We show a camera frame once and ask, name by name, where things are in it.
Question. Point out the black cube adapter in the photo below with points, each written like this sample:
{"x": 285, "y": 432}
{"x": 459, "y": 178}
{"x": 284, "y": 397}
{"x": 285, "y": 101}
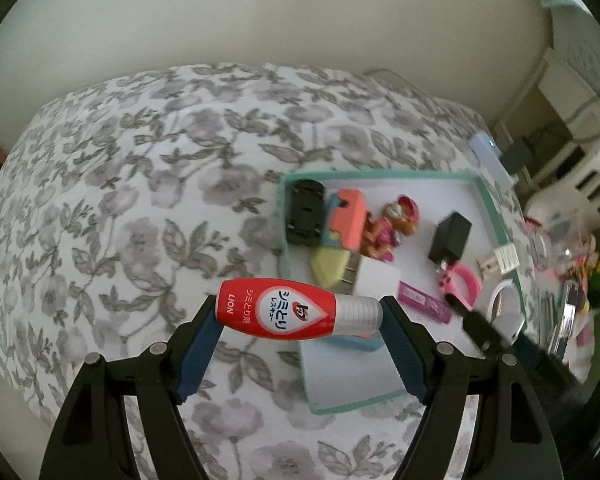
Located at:
{"x": 450, "y": 237}

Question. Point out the white shelf frame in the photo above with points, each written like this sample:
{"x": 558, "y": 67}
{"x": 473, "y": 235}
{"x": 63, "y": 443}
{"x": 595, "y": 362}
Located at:
{"x": 555, "y": 85}

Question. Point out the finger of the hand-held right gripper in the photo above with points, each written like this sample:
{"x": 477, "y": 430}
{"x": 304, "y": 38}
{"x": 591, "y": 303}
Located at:
{"x": 480, "y": 330}

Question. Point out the white lattice rack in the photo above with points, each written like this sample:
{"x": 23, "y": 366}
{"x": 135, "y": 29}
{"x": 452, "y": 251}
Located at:
{"x": 590, "y": 180}

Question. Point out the yellow-green charger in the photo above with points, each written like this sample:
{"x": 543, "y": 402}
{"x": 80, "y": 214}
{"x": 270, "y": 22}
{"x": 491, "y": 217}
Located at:
{"x": 327, "y": 267}

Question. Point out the red stain remover bottle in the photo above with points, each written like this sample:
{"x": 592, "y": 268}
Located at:
{"x": 275, "y": 310}

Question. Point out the white power strip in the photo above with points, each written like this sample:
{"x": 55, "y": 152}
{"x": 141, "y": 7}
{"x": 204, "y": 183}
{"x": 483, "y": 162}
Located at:
{"x": 485, "y": 147}

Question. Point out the white plug adapter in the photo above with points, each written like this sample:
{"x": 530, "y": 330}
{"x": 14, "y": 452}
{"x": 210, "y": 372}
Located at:
{"x": 380, "y": 277}

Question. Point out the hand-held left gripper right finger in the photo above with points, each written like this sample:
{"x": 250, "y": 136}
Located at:
{"x": 405, "y": 350}

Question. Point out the black power adapter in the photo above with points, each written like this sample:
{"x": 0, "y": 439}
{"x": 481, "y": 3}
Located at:
{"x": 515, "y": 155}

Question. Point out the teal cardboard tray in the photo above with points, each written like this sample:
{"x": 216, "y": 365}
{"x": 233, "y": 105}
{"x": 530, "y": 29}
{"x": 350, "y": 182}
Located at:
{"x": 410, "y": 187}

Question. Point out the black toy car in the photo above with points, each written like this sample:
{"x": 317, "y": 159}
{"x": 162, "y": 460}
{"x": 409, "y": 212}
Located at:
{"x": 305, "y": 212}

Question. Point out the clear plastic container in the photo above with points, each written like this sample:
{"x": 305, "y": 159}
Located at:
{"x": 545, "y": 245}

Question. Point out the pink puppy toy figure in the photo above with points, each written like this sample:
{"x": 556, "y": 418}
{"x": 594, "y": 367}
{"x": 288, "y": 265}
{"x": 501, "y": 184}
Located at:
{"x": 392, "y": 225}

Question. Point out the floral blanket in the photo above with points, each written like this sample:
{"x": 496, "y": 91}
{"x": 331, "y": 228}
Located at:
{"x": 130, "y": 210}

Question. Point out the pink packet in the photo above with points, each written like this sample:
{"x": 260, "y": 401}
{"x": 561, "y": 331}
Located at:
{"x": 422, "y": 301}

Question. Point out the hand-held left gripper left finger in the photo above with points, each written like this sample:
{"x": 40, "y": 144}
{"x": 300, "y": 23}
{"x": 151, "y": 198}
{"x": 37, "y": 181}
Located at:
{"x": 200, "y": 345}

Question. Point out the white patterned box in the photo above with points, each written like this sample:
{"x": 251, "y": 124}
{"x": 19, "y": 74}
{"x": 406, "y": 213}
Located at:
{"x": 580, "y": 35}

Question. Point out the smartphone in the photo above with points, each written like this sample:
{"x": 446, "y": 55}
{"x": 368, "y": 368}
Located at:
{"x": 569, "y": 310}

